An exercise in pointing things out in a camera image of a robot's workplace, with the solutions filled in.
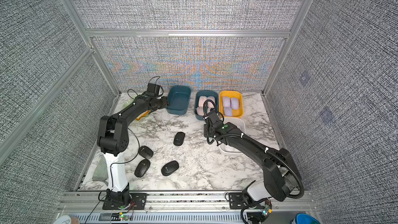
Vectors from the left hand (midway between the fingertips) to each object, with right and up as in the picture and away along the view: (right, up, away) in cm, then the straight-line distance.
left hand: (168, 101), depth 100 cm
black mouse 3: (-11, -36, -18) cm, 41 cm away
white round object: (-38, -51, -35) cm, 72 cm away
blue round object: (+62, -48, -38) cm, 87 cm away
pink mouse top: (+28, +3, +13) cm, 32 cm away
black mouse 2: (-10, -29, -14) cm, 33 cm away
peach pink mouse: (+22, +2, +13) cm, 25 cm away
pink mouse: (+20, -6, +4) cm, 22 cm away
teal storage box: (+25, +6, +13) cm, 29 cm away
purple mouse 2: (+39, 0, +11) cm, 40 cm away
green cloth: (-32, -38, -19) cm, 53 cm away
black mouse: (+8, -22, -7) cm, 25 cm away
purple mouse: (+40, -7, +6) cm, 41 cm away
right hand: (+25, -13, -14) cm, 32 cm away
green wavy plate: (-29, -1, +7) cm, 30 cm away
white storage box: (+36, -28, -10) cm, 47 cm away
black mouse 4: (+4, -36, -17) cm, 40 cm away
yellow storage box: (+46, -8, +5) cm, 47 cm away
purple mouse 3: (+45, -1, +10) cm, 46 cm away
